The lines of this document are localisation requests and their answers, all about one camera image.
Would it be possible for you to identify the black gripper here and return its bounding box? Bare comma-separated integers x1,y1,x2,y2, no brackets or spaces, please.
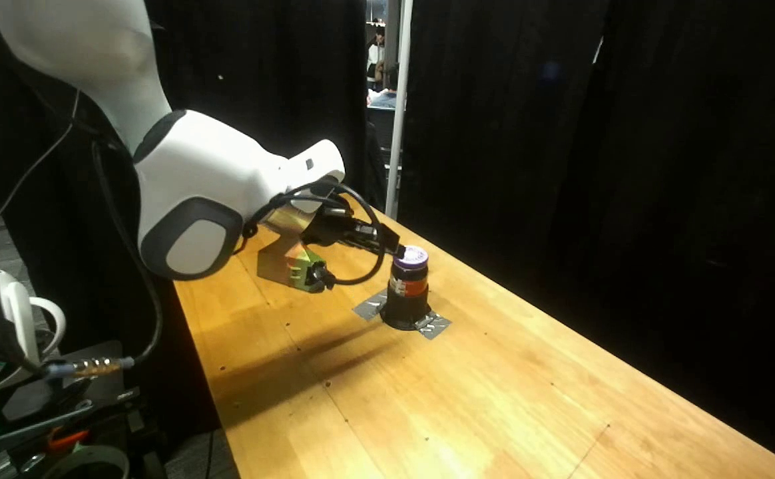
300,200,407,267

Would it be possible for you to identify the silver tape strip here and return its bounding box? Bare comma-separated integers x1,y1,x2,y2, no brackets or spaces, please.
351,292,392,321

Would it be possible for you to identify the white vertical pole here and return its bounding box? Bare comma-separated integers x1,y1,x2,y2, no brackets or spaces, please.
383,0,415,220

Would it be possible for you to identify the black curtain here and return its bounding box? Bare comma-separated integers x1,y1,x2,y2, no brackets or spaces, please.
143,0,775,473

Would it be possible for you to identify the orange black spring clamp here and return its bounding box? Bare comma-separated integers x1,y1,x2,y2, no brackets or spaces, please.
46,425,92,456

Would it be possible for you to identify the black camera cable loop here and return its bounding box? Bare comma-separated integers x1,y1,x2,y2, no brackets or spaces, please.
316,180,392,291

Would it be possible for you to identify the green wrist camera box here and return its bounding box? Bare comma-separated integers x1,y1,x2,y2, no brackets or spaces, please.
287,247,331,292

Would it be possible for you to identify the grey square base plate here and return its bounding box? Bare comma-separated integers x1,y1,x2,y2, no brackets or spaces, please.
412,311,453,342

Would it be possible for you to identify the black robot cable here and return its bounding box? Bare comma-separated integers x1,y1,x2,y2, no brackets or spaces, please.
88,142,167,368

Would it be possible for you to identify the gold cable connector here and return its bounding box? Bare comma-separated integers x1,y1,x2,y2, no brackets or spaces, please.
46,352,139,380

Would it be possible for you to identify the white cable bundle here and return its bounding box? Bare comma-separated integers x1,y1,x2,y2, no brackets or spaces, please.
0,263,72,412

